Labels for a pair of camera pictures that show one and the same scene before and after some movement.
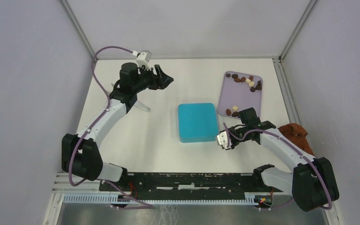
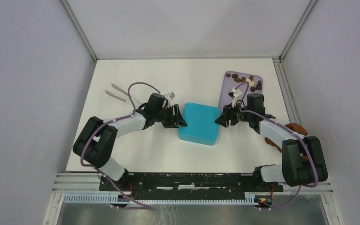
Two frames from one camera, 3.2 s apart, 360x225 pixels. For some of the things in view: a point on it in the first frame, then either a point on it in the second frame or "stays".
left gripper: (161, 80) -> (178, 120)
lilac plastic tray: (239, 92) stays
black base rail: (166, 183) stays
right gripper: (233, 143) -> (223, 120)
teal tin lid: (197, 122) stays
